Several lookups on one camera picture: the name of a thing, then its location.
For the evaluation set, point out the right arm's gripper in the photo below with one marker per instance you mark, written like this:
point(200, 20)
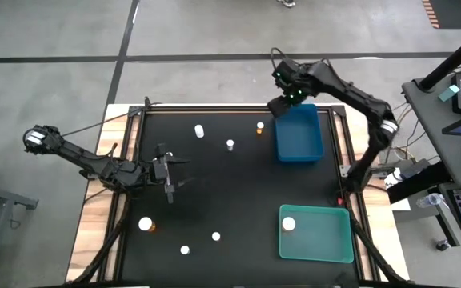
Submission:
point(295, 93)

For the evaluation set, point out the left arm's gripper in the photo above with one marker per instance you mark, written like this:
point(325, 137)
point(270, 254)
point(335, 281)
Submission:
point(162, 172)

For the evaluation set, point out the small white pill bottle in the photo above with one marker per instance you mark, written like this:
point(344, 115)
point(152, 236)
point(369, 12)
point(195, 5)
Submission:
point(230, 142)

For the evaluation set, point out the large orange pill bottle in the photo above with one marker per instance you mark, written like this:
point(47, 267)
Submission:
point(145, 224)

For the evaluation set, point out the small white-capped pill bottle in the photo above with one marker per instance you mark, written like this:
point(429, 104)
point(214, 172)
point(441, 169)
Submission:
point(215, 236)
point(185, 250)

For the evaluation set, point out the large white-capped pill bottle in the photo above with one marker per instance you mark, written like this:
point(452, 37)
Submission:
point(288, 224)

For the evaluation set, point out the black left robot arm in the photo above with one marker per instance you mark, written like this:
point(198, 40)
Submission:
point(94, 164)

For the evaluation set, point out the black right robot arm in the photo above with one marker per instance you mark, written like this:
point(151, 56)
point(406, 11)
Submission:
point(354, 98)

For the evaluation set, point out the small orange pill bottle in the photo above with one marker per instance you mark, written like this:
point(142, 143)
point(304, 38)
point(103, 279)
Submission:
point(259, 125)

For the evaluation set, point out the blue plastic bin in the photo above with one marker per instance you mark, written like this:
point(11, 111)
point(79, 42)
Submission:
point(298, 136)

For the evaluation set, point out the teal plastic bin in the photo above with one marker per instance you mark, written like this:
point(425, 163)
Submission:
point(318, 240)

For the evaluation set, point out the wooden table board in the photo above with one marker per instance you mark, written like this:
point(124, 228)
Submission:
point(354, 128)

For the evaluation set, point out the metal caster foot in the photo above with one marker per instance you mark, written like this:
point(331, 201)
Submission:
point(286, 3)

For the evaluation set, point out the white paper sheet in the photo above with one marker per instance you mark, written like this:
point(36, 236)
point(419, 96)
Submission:
point(400, 205)

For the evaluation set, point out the small teal box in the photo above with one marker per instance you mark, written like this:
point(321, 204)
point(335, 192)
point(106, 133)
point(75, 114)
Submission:
point(449, 93)

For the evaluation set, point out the clear plastic water bottle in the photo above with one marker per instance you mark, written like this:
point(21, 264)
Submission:
point(430, 201)

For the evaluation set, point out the black round pole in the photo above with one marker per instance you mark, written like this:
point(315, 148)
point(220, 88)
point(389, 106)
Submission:
point(454, 56)

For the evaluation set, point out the black mat orange striped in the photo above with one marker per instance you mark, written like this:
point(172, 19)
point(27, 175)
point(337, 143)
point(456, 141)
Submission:
point(454, 12)

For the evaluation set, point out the black caster wheel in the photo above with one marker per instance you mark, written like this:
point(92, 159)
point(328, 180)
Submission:
point(443, 245)

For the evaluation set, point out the grey metal bracket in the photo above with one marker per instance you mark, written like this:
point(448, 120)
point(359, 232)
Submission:
point(345, 170)

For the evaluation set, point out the black diagonal frame strut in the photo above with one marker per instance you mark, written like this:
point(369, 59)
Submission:
point(370, 250)
point(98, 252)

